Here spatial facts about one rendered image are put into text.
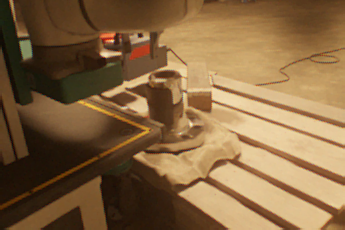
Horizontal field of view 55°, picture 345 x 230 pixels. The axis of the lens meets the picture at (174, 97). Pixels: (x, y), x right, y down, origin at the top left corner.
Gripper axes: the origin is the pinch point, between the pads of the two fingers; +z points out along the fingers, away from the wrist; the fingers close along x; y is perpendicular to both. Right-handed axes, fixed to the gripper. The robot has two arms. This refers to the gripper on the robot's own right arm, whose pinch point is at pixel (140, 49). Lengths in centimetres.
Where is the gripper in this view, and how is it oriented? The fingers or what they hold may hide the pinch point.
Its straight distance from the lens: 107.1
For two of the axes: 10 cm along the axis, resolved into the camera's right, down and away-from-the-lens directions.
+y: -6.8, 3.1, -6.6
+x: 7.3, 2.2, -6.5
